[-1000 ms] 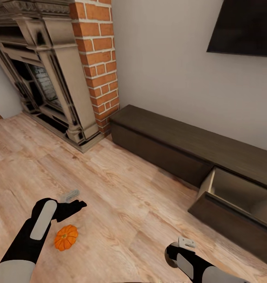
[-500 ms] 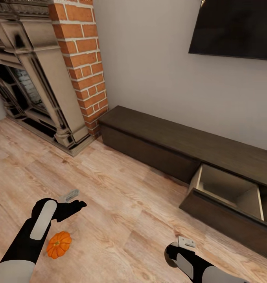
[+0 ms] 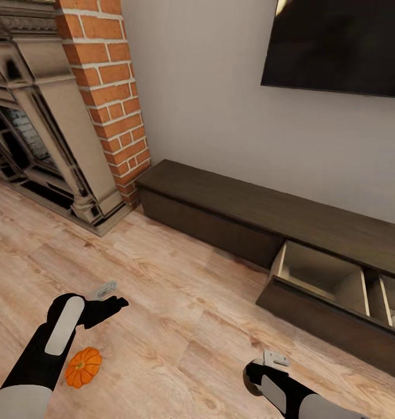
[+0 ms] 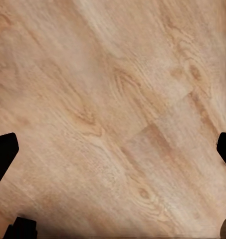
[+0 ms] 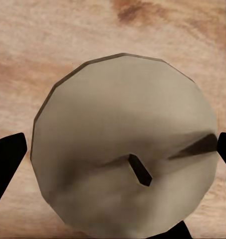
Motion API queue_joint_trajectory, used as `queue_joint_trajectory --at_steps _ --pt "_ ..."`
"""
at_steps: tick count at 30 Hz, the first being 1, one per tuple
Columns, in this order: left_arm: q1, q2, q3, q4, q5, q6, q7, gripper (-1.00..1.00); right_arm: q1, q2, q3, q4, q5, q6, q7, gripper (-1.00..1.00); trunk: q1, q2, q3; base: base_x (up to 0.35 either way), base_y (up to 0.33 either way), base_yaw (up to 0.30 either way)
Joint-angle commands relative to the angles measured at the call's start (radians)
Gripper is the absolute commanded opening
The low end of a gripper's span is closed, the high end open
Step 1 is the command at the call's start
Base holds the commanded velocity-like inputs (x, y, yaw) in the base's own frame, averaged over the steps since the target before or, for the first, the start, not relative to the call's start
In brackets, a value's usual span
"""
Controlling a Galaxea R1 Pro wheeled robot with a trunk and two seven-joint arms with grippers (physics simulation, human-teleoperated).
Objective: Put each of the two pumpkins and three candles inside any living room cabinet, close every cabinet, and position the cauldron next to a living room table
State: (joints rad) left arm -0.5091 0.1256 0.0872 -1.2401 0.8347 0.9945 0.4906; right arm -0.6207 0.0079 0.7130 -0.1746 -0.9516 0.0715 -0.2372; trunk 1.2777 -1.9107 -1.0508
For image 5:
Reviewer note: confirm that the pillar candle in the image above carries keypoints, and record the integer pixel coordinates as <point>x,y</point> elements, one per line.
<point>124,147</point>

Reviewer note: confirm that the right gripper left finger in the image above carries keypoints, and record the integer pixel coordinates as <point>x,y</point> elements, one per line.
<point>13,148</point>

